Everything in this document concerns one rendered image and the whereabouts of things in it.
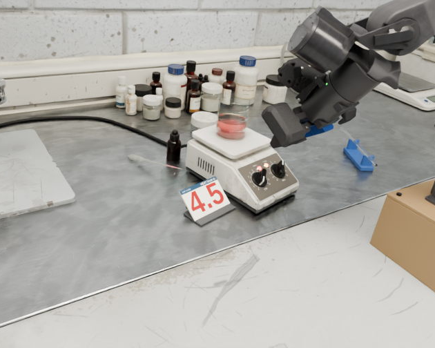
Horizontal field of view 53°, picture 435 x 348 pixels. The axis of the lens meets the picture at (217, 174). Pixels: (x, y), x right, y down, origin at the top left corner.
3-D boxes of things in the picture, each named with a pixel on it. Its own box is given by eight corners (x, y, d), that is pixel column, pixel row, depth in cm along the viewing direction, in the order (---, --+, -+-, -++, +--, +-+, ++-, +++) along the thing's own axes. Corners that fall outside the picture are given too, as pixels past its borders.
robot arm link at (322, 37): (402, 20, 60) (335, -31, 57) (429, 30, 53) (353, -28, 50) (348, 88, 65) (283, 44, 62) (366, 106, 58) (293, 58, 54)
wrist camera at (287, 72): (344, 77, 65) (320, 41, 66) (314, 87, 61) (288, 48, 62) (318, 100, 70) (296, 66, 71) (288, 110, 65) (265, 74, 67)
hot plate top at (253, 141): (273, 144, 88) (274, 140, 88) (233, 160, 81) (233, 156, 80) (230, 123, 95) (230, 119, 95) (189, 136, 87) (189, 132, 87)
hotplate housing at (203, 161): (298, 193, 88) (306, 159, 84) (255, 217, 80) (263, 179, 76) (219, 150, 101) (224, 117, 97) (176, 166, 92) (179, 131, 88)
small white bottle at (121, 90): (121, 103, 119) (121, 74, 114) (130, 106, 117) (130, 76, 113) (113, 105, 116) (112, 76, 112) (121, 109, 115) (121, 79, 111)
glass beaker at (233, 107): (230, 128, 92) (235, 88, 88) (252, 139, 88) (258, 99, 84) (204, 134, 88) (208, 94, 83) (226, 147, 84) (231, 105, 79)
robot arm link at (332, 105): (387, 92, 68) (364, 60, 69) (320, 117, 55) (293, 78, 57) (349, 121, 74) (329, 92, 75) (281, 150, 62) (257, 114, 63)
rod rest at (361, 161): (373, 171, 100) (378, 157, 99) (360, 170, 100) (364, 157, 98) (355, 150, 109) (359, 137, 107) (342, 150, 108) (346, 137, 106)
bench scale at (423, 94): (425, 113, 139) (430, 99, 137) (360, 86, 157) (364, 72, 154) (457, 106, 149) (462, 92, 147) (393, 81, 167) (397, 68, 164)
